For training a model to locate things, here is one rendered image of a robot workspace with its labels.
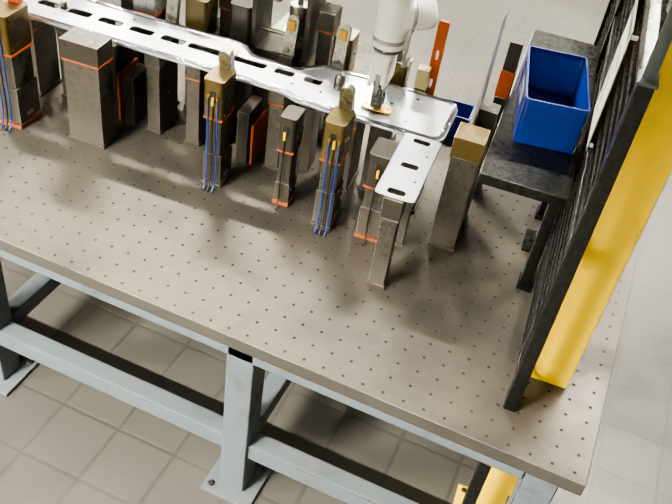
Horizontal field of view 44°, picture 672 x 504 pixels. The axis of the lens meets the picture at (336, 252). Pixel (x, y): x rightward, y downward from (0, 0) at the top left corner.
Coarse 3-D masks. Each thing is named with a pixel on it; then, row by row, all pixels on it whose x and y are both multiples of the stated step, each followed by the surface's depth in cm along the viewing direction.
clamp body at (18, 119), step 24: (0, 0) 230; (0, 24) 224; (24, 24) 232; (0, 48) 229; (24, 48) 235; (0, 72) 234; (24, 72) 240; (0, 96) 240; (24, 96) 243; (0, 120) 247; (24, 120) 246
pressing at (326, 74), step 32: (32, 0) 245; (96, 0) 249; (96, 32) 235; (128, 32) 238; (160, 32) 240; (192, 32) 243; (192, 64) 230; (288, 96) 223; (320, 96) 224; (416, 96) 231; (384, 128) 218; (416, 128) 218; (448, 128) 221
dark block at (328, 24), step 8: (328, 8) 239; (336, 8) 239; (320, 16) 238; (328, 16) 237; (336, 16) 238; (320, 24) 239; (328, 24) 239; (336, 24) 241; (320, 32) 241; (328, 32) 240; (320, 40) 243; (328, 40) 242; (320, 48) 245; (328, 48) 244; (320, 56) 246; (328, 56) 245; (320, 64) 248; (328, 64) 248; (320, 120) 260; (320, 128) 263
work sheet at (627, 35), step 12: (636, 0) 188; (636, 12) 180; (624, 36) 188; (636, 36) 173; (624, 48) 178; (612, 72) 189; (612, 84) 181; (600, 96) 201; (600, 108) 190; (588, 144) 191
